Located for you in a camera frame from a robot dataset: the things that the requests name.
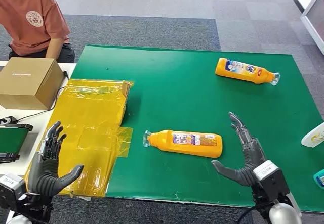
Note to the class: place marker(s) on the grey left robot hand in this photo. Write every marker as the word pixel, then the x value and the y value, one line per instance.
pixel 47 175

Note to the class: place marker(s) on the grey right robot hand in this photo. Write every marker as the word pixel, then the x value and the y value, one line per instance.
pixel 250 157

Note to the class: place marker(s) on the orange bottle with barcode label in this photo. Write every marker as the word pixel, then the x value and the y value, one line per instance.
pixel 187 144

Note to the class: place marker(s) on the person's left forearm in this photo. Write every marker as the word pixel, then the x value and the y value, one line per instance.
pixel 54 48

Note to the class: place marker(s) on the white plastic bottle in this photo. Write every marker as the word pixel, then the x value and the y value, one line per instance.
pixel 313 137

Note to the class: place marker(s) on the orange bottle with blue label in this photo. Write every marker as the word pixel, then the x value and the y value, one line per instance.
pixel 242 71

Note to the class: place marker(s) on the small green belt conveyor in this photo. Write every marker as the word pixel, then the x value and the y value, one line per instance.
pixel 11 140

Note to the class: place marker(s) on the yellow plastic wrapped box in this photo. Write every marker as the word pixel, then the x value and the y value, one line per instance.
pixel 86 122

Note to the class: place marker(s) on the teal plastic item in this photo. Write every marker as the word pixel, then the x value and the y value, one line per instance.
pixel 320 179

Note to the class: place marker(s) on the brown cardboard box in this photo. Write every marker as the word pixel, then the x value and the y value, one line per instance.
pixel 28 81

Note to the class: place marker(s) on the green table mat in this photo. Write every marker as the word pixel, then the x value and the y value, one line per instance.
pixel 182 98

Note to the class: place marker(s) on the person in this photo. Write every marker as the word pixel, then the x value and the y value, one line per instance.
pixel 28 21

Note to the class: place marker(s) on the white framed board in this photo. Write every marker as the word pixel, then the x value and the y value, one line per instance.
pixel 315 18

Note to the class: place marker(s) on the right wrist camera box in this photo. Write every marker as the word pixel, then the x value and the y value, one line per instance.
pixel 272 180

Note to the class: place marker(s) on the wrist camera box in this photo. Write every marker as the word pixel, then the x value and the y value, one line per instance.
pixel 272 180
pixel 11 189

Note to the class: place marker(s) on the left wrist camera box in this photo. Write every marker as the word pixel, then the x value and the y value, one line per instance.
pixel 11 189

